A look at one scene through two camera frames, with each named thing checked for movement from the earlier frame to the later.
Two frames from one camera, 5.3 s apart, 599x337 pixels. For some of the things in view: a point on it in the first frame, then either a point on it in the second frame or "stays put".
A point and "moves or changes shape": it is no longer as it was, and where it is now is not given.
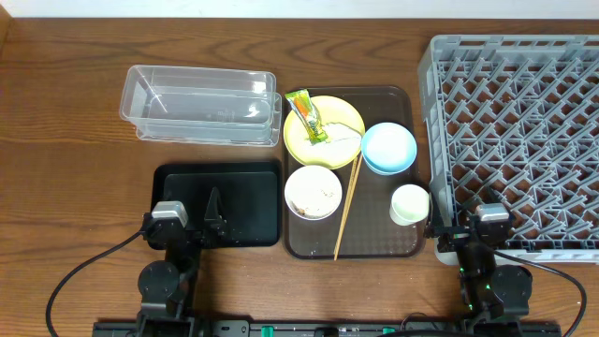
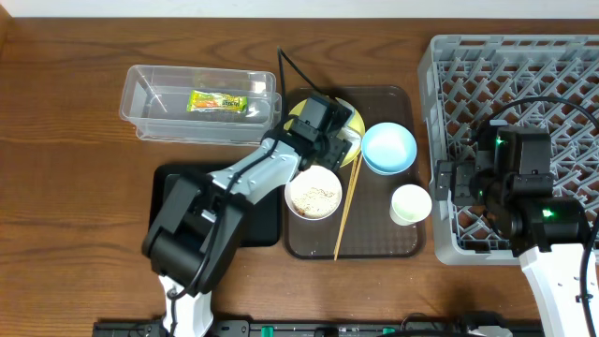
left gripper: x=185 y=236 → x=338 y=148
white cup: x=410 y=204 stays put
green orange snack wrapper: x=300 y=103 moves or changes shape
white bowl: x=313 y=192 stays put
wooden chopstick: x=345 y=209 stays put
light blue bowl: x=388 y=149 stays put
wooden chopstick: x=348 y=206 stays put
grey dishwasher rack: x=514 y=121 stays put
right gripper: x=461 y=236 → x=449 y=181
